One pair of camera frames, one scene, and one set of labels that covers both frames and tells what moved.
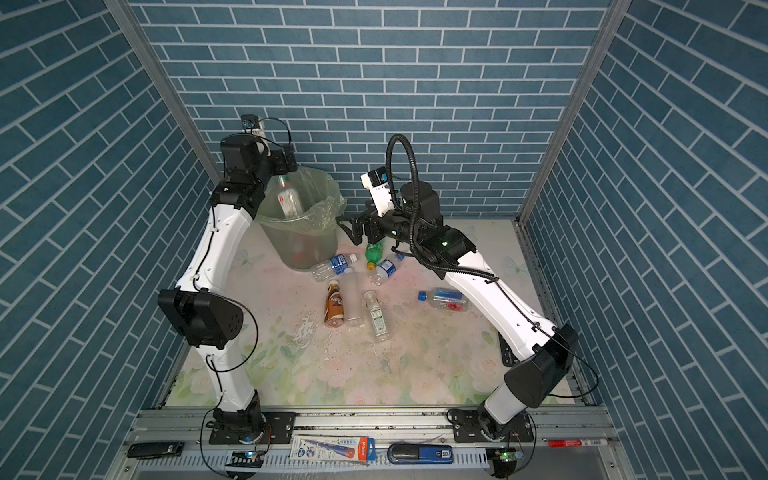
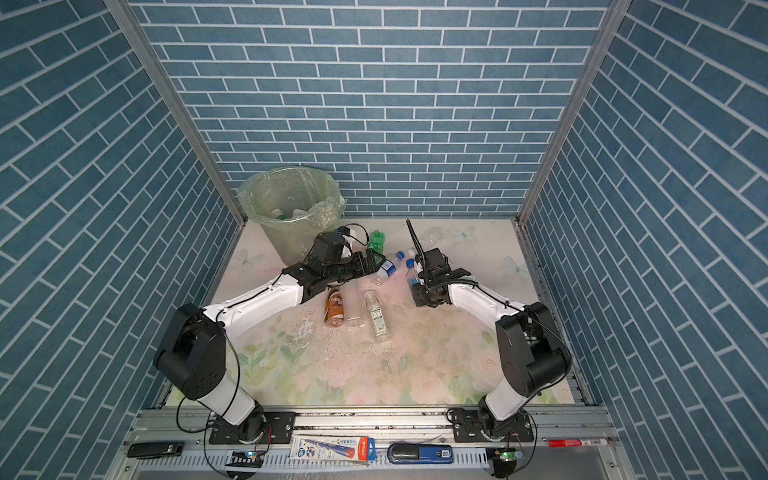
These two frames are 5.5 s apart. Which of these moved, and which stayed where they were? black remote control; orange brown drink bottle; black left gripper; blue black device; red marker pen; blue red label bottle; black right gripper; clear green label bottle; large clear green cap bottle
Moved: blue red label bottle; black left gripper; black right gripper; large clear green cap bottle
Stayed: orange brown drink bottle; blue black device; black remote control; clear green label bottle; red marker pen
